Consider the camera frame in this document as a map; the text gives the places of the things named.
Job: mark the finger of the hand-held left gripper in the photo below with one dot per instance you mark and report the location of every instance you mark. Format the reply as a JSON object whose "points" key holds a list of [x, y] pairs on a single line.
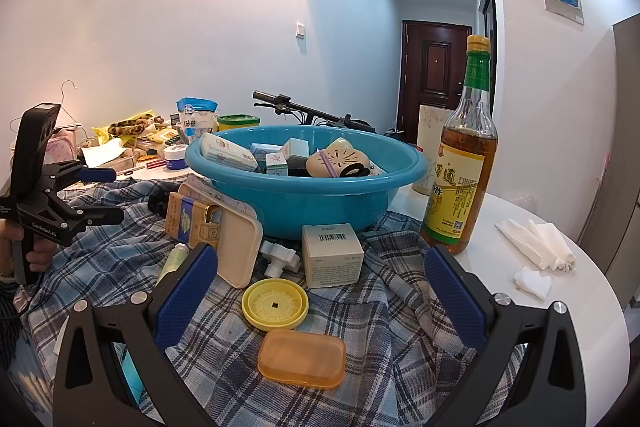
{"points": [[97, 174], [100, 216]]}

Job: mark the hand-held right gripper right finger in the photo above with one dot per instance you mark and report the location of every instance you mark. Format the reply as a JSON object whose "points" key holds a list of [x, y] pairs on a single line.
{"points": [[452, 297]]}

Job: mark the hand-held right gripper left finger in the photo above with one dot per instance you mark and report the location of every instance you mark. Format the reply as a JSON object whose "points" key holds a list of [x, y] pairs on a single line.
{"points": [[185, 297]]}

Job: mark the pale green tube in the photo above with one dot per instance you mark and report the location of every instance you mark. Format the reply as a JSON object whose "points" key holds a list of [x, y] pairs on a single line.
{"points": [[175, 259]]}

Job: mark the beige plastic case tray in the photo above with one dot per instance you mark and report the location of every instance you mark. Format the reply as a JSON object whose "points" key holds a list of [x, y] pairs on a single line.
{"points": [[240, 247]]}

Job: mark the gold blue carton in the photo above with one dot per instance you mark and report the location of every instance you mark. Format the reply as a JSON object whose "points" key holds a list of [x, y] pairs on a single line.
{"points": [[187, 219]]}

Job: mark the white plastic valve knob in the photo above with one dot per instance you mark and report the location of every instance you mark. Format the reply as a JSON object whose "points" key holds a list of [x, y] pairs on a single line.
{"points": [[280, 259]]}

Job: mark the orange small jar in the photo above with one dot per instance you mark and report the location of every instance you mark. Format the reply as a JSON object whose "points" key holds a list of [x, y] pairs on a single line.
{"points": [[300, 359]]}

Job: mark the blue plastic basin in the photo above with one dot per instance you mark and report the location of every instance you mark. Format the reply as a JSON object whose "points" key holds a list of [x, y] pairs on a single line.
{"points": [[300, 202]]}

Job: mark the person's left hand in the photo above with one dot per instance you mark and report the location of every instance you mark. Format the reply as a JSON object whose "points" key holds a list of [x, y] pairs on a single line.
{"points": [[46, 254]]}

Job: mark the pink pouch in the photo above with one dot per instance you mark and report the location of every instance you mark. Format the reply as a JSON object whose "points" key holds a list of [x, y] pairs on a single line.
{"points": [[62, 147]]}

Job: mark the red cosmetic tube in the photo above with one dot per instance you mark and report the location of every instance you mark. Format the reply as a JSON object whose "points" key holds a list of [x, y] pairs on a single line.
{"points": [[155, 163]]}

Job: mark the leopard print cloth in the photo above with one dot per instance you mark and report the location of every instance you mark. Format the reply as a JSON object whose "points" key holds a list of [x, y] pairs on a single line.
{"points": [[130, 124]]}

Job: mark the white jar blue label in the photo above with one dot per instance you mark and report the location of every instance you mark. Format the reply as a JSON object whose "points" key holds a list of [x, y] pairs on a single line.
{"points": [[176, 157]]}

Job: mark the crumpled white tissue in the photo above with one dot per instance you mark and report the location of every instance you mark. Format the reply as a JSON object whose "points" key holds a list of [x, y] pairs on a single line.
{"points": [[532, 282]]}

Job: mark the yellow round lid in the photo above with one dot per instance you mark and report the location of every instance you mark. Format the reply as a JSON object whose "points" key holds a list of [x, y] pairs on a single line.
{"points": [[275, 307]]}

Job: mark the blue plaid cloth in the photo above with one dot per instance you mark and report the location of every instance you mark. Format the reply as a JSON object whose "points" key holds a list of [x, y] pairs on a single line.
{"points": [[360, 332]]}

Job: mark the glass bottle yellow label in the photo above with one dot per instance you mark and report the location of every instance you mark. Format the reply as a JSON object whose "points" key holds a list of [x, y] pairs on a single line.
{"points": [[457, 197]]}

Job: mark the folded white tissues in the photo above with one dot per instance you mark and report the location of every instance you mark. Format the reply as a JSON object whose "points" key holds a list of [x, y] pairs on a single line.
{"points": [[545, 244]]}

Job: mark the blue white sugar bag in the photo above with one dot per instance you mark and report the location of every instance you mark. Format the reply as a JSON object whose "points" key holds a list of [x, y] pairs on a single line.
{"points": [[197, 119]]}

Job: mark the white cardboard box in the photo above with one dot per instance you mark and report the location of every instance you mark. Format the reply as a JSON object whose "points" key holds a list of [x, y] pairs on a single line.
{"points": [[332, 262]]}

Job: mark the white wet wipes pack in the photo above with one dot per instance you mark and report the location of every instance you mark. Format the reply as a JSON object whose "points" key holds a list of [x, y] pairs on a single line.
{"points": [[225, 152]]}

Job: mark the yellow tub green lid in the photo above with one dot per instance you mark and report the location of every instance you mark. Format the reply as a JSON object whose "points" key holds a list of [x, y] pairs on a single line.
{"points": [[239, 124]]}

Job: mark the small white box red print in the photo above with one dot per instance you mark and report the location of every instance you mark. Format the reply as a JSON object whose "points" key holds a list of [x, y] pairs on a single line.
{"points": [[276, 164]]}

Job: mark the white green flat box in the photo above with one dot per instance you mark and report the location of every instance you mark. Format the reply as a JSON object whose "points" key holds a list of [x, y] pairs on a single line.
{"points": [[265, 152]]}

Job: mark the beige vented case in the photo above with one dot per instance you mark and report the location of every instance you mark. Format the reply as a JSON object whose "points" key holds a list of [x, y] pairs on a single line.
{"points": [[340, 157]]}

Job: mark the white square box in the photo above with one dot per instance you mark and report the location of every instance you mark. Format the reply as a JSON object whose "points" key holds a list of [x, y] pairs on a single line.
{"points": [[295, 152]]}

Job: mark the purple stick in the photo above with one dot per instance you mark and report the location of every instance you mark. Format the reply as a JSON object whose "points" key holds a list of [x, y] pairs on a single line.
{"points": [[329, 163]]}

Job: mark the brown entrance door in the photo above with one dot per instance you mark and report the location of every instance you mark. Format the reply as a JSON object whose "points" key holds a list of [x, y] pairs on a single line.
{"points": [[435, 72]]}

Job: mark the grey refrigerator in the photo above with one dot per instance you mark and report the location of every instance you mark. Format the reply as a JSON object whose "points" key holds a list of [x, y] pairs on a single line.
{"points": [[627, 107]]}

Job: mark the black framed glass door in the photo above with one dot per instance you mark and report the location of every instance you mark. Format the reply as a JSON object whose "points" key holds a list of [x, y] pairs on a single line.
{"points": [[487, 32]]}

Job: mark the white wall switch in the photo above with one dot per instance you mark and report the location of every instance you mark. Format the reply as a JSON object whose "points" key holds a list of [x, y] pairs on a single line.
{"points": [[300, 30]]}

